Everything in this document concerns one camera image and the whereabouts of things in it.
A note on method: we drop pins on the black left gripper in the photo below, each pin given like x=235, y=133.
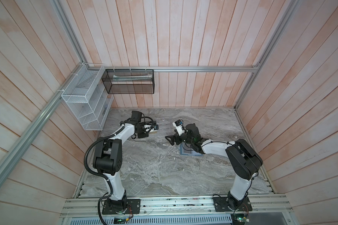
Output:
x=144, y=135

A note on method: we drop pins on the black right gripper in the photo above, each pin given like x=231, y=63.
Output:
x=172, y=138

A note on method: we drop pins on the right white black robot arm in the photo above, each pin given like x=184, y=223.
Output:
x=244, y=159

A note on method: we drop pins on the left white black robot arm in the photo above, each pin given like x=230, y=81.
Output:
x=108, y=155

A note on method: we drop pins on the black mesh basket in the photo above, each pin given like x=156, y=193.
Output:
x=129, y=81

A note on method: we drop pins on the white ventilation grille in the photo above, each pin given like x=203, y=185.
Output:
x=212, y=219

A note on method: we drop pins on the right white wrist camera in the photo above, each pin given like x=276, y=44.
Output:
x=179, y=126

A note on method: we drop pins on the white wire mesh shelf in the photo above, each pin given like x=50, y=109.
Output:
x=87, y=98

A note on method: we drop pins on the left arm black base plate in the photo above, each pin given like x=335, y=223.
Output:
x=112, y=207

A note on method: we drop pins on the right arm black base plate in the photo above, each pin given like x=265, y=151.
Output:
x=225, y=204

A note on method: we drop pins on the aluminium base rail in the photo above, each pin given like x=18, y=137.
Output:
x=181, y=205

